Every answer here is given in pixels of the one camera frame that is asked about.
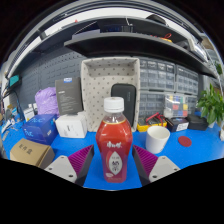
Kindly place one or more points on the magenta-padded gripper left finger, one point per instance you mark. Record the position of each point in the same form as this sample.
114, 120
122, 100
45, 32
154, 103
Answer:
63, 167

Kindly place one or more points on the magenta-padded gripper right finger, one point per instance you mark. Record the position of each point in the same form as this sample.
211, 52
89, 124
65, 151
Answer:
160, 167

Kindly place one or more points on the red drink bottle white cap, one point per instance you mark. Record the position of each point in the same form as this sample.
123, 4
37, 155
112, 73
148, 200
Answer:
113, 133

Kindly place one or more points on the white cup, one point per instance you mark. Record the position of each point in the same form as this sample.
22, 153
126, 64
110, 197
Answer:
156, 140

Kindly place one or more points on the flat round red coaster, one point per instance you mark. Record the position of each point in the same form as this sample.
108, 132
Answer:
184, 141

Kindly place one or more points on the brown cardboard box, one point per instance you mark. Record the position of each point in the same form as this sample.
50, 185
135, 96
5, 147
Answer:
30, 151

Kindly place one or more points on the white carton box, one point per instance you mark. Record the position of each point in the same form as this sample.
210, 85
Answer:
71, 126

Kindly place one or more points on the blue carton box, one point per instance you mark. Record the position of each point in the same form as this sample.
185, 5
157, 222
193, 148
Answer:
40, 129

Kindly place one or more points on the black box white label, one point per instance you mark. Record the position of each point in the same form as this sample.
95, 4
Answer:
176, 125

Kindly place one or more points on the plain black box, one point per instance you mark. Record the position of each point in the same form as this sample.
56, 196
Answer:
197, 122

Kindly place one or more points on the clear organizer with coloured parts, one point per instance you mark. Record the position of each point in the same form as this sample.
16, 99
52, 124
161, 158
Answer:
176, 106

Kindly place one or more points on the purple plastic bag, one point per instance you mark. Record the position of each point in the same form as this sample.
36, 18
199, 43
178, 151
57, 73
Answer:
46, 101

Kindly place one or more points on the narrow grey drawer cabinet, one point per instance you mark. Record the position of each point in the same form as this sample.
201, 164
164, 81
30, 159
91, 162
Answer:
192, 105

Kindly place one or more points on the dark grey box blue label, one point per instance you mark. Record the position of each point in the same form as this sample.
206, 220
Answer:
68, 96

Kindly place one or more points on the green potted plant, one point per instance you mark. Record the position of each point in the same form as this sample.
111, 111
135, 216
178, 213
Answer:
211, 106

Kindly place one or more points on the wide grey drawer cabinet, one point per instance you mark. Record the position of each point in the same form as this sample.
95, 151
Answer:
156, 74

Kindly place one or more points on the beige dotted storage tray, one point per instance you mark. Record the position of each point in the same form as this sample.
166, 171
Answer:
96, 80

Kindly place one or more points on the white rack shelf unit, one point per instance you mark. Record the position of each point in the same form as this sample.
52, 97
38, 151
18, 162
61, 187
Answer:
213, 53

